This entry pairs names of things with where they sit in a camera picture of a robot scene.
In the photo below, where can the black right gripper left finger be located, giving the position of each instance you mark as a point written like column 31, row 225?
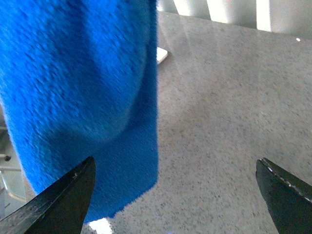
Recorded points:
column 59, row 209

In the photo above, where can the blue microfiber cloth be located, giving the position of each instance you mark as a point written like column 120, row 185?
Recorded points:
column 78, row 79

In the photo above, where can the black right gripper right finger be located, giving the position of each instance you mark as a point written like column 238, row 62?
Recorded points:
column 288, row 198

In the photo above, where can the white rack base tray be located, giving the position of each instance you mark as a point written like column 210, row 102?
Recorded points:
column 161, row 55

